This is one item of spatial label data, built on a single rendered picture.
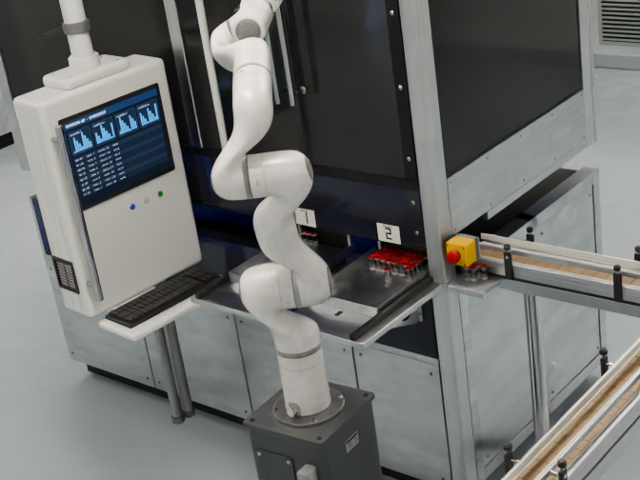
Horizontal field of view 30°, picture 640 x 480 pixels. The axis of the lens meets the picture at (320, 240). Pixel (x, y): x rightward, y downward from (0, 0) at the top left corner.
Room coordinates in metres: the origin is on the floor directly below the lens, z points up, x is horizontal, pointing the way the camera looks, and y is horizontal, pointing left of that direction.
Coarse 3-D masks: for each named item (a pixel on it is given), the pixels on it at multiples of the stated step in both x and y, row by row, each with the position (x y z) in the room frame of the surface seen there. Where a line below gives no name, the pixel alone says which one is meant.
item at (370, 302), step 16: (368, 256) 3.49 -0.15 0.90; (336, 272) 3.37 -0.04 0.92; (352, 272) 3.42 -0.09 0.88; (368, 272) 3.41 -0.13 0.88; (336, 288) 3.33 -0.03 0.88; (352, 288) 3.32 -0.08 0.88; (368, 288) 3.30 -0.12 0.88; (384, 288) 3.28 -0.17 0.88; (400, 288) 3.27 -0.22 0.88; (336, 304) 3.20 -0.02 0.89; (352, 304) 3.16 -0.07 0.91; (368, 304) 3.19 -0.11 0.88; (384, 304) 3.12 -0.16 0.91
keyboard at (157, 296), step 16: (192, 272) 3.73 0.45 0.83; (208, 272) 3.71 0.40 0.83; (160, 288) 3.64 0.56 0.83; (176, 288) 3.62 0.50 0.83; (192, 288) 3.61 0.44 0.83; (128, 304) 3.56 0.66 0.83; (144, 304) 3.54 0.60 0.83; (160, 304) 3.52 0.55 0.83; (112, 320) 3.49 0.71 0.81; (128, 320) 3.44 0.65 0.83; (144, 320) 3.46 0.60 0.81
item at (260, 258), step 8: (312, 248) 3.66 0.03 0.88; (320, 248) 3.65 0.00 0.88; (328, 248) 3.64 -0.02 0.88; (336, 248) 3.63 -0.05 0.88; (352, 248) 3.57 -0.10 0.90; (256, 256) 3.60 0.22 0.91; (264, 256) 3.62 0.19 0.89; (320, 256) 3.58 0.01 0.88; (328, 256) 3.57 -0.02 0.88; (336, 256) 3.50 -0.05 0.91; (344, 256) 3.53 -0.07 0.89; (248, 264) 3.57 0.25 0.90; (256, 264) 3.59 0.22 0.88; (328, 264) 3.47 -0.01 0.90; (232, 272) 3.49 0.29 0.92; (240, 272) 3.54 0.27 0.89; (232, 280) 3.49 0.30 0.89
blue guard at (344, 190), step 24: (192, 168) 3.94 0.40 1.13; (192, 192) 3.96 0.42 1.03; (312, 192) 3.57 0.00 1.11; (336, 192) 3.51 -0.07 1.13; (360, 192) 3.44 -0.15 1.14; (384, 192) 3.38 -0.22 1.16; (408, 192) 3.32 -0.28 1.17; (336, 216) 3.52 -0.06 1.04; (360, 216) 3.45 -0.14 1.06; (384, 216) 3.38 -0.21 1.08; (408, 216) 3.32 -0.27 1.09; (408, 240) 3.33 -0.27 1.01
